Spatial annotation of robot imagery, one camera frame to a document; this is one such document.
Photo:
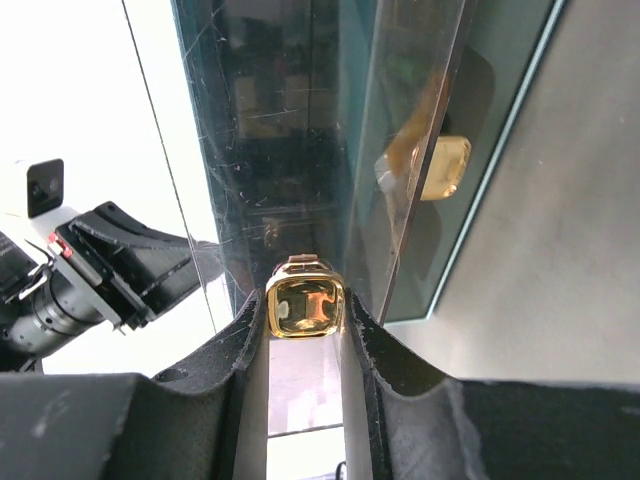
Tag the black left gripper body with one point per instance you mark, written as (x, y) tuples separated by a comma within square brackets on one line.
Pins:
[(139, 272)]

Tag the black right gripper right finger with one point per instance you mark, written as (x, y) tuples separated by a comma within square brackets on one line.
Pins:
[(407, 419)]

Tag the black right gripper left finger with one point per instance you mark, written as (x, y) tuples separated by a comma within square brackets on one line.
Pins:
[(202, 418)]

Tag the clear top drawer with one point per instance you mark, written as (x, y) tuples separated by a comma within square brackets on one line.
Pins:
[(362, 132)]

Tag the teal drawer organizer box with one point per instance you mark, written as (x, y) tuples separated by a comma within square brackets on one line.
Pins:
[(500, 150)]

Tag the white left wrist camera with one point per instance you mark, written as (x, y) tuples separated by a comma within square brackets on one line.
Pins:
[(32, 189)]

